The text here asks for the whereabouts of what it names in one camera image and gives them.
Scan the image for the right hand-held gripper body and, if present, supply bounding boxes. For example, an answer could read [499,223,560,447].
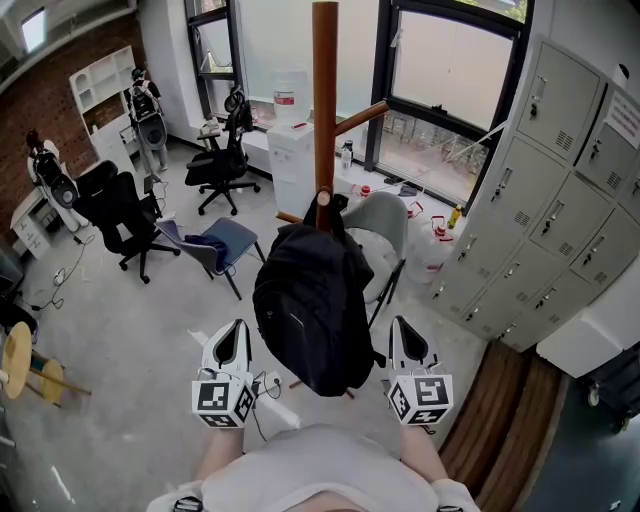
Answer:
[387,363,455,428]

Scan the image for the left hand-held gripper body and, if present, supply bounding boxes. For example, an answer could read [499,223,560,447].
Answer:
[191,368,258,430]

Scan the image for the black fabric bag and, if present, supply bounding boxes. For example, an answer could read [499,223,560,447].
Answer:
[252,192,386,399]

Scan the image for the wooden coat stand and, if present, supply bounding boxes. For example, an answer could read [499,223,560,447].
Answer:
[275,1,390,401]

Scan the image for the person's right forearm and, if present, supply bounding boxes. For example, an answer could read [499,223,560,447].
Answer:
[399,423,451,484]

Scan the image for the person's left forearm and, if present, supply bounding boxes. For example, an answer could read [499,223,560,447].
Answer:
[193,424,247,484]

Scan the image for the brown slatted wooden bench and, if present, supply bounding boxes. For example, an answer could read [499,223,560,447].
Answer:
[438,339,570,511]

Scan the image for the empty clear water jug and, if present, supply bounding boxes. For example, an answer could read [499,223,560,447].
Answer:
[405,214,455,285]

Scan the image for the dark blue cloth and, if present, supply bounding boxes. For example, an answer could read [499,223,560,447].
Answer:
[183,233,230,261]

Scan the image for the blue grey chair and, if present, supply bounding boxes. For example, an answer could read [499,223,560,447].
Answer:
[155,216,267,301]

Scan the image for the person's white shirt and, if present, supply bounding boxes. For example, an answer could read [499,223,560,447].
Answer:
[149,424,481,512]

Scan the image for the grey shell chair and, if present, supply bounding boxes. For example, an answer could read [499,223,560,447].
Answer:
[342,191,410,329]

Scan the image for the white block counter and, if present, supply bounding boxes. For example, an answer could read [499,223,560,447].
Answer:
[534,279,640,380]

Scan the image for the black mesh office chair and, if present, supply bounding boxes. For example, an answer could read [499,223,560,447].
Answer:
[74,159,182,285]

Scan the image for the grey metal locker cabinet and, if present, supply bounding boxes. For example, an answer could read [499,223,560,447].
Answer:
[432,34,640,352]

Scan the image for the black office chair with headrest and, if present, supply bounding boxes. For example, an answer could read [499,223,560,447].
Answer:
[184,84,262,217]

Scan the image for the black wheeled cart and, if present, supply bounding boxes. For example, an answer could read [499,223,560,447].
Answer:
[582,344,640,434]

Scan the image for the round wooden stool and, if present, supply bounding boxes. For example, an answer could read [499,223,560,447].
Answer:
[0,321,92,407]

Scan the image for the white water dispenser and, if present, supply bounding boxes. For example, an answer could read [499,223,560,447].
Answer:
[266,122,316,220]

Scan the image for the white desk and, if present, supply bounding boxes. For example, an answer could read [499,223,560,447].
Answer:
[9,189,69,260]

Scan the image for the clear water bottle red label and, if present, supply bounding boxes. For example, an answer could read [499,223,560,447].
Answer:
[272,69,311,126]

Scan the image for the black framed window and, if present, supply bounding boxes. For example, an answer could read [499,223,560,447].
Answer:
[183,0,535,211]

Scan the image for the white arched shelf cabinet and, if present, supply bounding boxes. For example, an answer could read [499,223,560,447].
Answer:
[68,45,139,151]

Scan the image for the short ceiling light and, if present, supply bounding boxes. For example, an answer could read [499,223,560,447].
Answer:
[19,7,49,54]

